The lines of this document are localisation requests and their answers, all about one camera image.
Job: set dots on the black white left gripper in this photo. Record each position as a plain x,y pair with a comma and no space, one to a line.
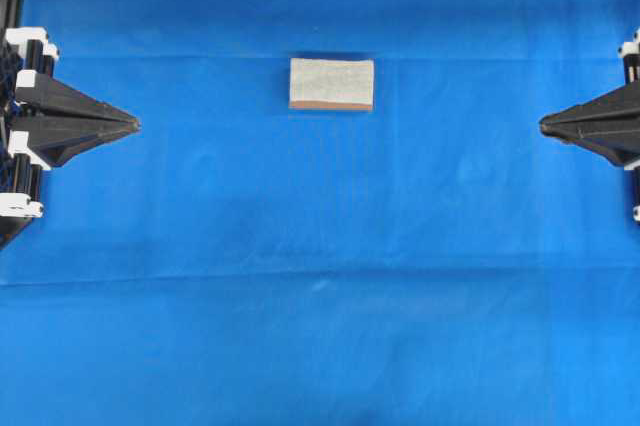
30,147

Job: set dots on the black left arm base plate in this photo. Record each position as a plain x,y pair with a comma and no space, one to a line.
11,227

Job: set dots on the grey and brown sponge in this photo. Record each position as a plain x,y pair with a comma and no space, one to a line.
331,85

